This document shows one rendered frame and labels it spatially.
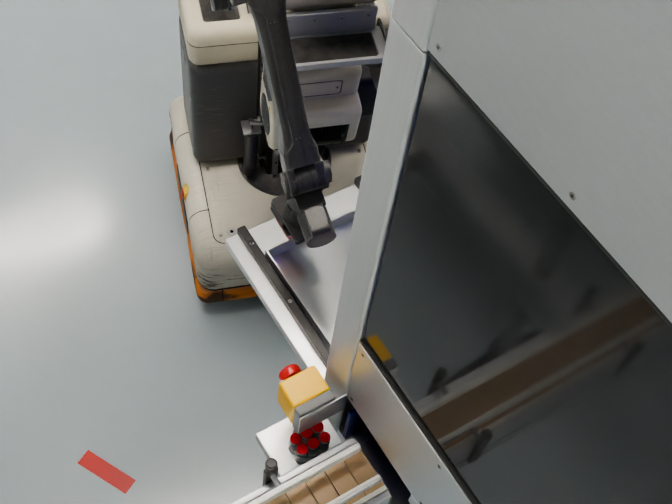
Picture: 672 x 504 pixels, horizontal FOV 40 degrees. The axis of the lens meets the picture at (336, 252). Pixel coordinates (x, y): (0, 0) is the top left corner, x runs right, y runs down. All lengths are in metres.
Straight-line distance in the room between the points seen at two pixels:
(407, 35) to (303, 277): 0.96
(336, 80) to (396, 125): 1.19
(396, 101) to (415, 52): 0.08
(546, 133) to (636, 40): 0.15
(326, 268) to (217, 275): 0.82
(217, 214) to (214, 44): 0.52
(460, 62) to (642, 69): 0.23
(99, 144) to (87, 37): 0.52
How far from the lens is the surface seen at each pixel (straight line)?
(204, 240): 2.65
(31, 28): 3.68
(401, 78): 1.01
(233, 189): 2.75
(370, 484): 1.59
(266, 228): 1.93
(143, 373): 2.76
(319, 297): 1.84
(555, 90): 0.81
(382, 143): 1.10
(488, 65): 0.88
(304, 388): 1.58
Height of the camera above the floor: 2.45
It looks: 55 degrees down
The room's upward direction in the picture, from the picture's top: 9 degrees clockwise
